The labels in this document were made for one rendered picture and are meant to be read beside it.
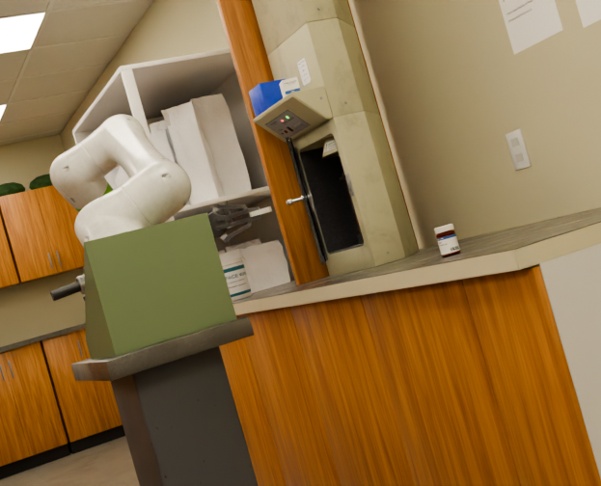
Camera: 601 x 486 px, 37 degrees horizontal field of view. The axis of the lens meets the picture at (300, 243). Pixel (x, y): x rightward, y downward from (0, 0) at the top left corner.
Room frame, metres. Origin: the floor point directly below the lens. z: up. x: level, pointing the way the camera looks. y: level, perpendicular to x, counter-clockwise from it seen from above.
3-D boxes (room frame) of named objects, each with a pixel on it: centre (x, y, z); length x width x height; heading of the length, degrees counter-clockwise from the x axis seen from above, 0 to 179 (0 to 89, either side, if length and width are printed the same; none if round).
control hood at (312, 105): (2.84, -0.08, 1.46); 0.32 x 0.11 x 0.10; 25
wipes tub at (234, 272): (3.35, 0.29, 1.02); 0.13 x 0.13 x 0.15
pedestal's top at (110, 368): (1.98, 0.36, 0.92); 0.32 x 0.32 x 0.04; 27
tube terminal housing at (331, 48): (2.92, -0.25, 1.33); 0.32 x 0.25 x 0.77; 25
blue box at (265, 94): (2.93, -0.04, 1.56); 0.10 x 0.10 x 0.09; 25
